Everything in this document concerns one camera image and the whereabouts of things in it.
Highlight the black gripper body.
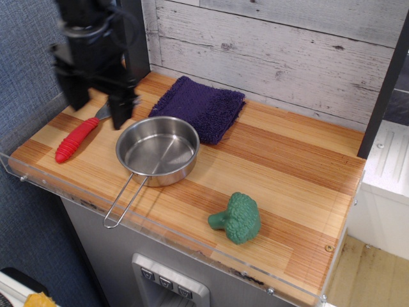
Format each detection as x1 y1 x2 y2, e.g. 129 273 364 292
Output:
49 29 136 96

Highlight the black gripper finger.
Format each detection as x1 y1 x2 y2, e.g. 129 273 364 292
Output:
57 74 89 111
108 93 136 130

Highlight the red handled metal fork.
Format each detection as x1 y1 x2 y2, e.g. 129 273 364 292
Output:
55 102 111 163

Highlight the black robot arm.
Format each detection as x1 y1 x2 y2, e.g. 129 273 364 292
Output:
50 1 139 130

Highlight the yellow black object corner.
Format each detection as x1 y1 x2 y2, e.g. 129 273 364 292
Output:
1 267 58 306

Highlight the stainless steel saucepan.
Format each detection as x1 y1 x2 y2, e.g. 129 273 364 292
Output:
103 116 200 229

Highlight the purple folded towel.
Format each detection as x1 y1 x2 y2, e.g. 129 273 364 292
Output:
149 76 245 145

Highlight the clear acrylic table guard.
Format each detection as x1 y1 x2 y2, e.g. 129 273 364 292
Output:
0 47 366 307

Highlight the green toy broccoli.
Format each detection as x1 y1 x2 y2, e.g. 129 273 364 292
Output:
208 192 261 245

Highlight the silver dispenser button panel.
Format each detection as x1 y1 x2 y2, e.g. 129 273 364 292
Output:
132 253 210 306

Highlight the white toy sink counter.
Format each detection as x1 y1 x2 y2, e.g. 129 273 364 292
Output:
363 120 408 204

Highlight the dark left shelf post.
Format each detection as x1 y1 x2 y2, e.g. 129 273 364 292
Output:
116 0 150 82

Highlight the dark shelf post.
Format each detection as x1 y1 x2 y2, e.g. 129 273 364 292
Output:
116 0 150 82
357 13 408 159

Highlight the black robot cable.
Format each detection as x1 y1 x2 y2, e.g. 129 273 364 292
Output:
108 6 141 61

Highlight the dark right shelf post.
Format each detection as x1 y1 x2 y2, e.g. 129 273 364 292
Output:
357 13 408 159

